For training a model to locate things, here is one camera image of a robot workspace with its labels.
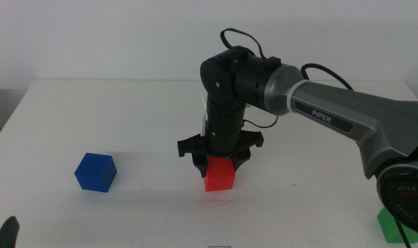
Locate red cube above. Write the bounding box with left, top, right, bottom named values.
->
left=203, top=156, right=236, bottom=192

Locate blue cube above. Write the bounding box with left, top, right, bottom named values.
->
left=74, top=152, right=118, bottom=193

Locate green cube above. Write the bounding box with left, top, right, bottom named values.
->
left=377, top=206, right=418, bottom=244

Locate thin black right gripper cable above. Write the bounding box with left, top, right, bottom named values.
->
left=242, top=115, right=280, bottom=130

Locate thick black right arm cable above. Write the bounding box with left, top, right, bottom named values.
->
left=220, top=28, right=354, bottom=92

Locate black right arm base cable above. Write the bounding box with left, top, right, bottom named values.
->
left=393, top=216, right=413, bottom=248

